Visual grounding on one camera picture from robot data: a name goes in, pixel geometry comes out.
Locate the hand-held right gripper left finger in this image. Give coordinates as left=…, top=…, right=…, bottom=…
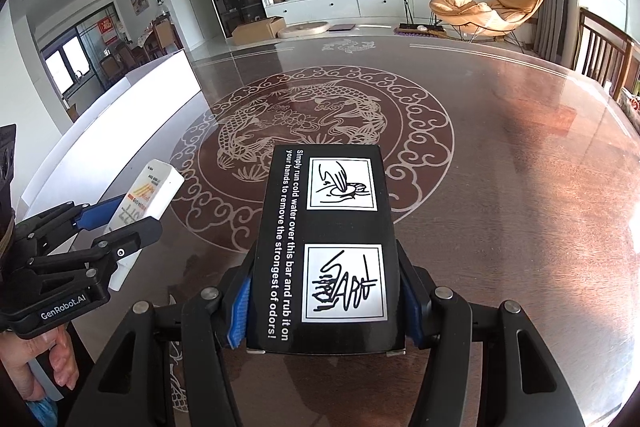
left=82, top=252, right=258, bottom=427

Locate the brown wooden dining chair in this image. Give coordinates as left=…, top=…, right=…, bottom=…
left=150, top=18, right=184, bottom=58

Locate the white television cabinet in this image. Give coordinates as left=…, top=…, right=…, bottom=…
left=264, top=0, right=441, bottom=22

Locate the brown cardboard box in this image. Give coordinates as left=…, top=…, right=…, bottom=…
left=231, top=16, right=287, bottom=46

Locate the round beige floor tray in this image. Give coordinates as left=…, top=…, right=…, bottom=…
left=277, top=21, right=330, bottom=40

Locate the orange lounge chair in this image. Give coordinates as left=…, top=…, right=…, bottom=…
left=482, top=0, right=547, bottom=40
left=430, top=0, right=494, bottom=40

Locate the black printed cardboard box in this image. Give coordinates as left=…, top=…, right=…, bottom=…
left=246, top=145, right=406, bottom=355

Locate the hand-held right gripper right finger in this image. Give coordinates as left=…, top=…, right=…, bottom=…
left=395, top=239, right=586, bottom=427

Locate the dark wooden slatted chair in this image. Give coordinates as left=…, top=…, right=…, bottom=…
left=570, top=7, right=640, bottom=100

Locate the white storage container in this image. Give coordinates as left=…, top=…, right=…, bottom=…
left=15, top=48, right=203, bottom=228

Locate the red door sign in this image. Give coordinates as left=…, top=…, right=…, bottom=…
left=97, top=14, right=121, bottom=46

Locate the white printed packet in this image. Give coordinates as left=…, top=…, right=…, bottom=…
left=107, top=159, right=186, bottom=292

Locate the person's left hand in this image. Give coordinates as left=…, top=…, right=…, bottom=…
left=0, top=324, right=81, bottom=404

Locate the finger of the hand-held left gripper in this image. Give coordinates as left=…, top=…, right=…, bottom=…
left=14, top=196, right=127, bottom=259
left=27, top=216, right=164, bottom=289

